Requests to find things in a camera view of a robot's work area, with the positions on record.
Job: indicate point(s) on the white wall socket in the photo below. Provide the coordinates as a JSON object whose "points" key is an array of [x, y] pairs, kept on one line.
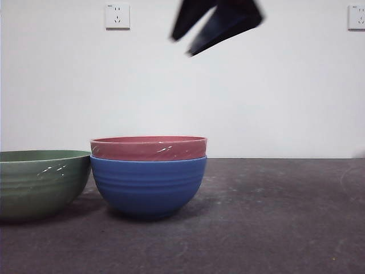
{"points": [[357, 17], [117, 16]]}

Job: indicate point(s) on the green ribbed bowl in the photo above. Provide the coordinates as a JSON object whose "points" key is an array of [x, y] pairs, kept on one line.
{"points": [[31, 188]]}

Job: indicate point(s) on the red ribbed bowl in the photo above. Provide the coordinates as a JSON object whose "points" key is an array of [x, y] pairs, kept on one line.
{"points": [[128, 149]]}

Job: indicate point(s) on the blue ribbed bowl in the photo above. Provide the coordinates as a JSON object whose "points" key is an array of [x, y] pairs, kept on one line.
{"points": [[148, 188]]}

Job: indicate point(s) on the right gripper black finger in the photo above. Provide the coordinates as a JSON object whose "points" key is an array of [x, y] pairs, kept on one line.
{"points": [[191, 17], [236, 17]]}

